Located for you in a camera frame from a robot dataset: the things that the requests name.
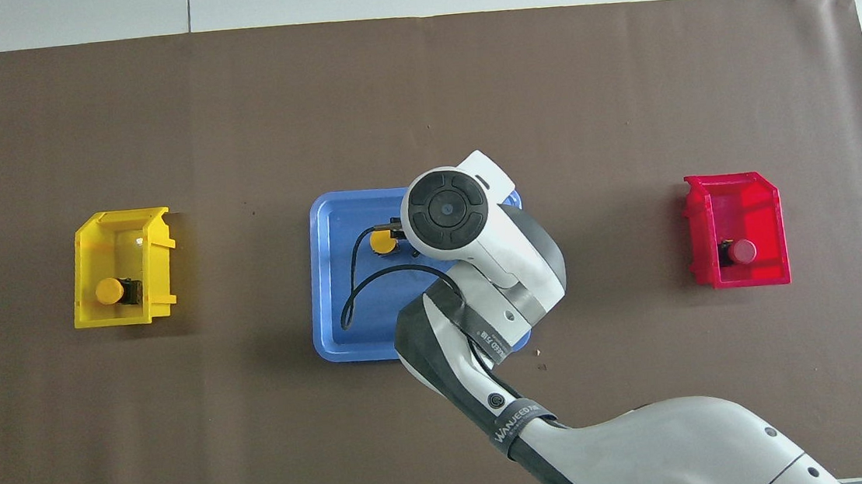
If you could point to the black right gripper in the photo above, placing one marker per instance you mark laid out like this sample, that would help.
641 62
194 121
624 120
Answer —
405 247

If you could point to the yellow push button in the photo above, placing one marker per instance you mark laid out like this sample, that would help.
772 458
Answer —
109 291
381 241

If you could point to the red push button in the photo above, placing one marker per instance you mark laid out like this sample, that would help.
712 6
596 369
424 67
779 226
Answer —
741 251

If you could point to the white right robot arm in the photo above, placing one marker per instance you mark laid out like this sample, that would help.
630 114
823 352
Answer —
652 449

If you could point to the blue plastic tray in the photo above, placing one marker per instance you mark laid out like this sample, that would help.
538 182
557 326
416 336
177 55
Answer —
333 282

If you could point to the brown paper table mat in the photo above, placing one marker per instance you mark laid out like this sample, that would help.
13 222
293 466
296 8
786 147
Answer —
418 95

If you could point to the yellow plastic bin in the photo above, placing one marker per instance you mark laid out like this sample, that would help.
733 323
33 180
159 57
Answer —
111 246

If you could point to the red plastic bin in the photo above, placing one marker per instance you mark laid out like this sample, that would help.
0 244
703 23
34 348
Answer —
748 206

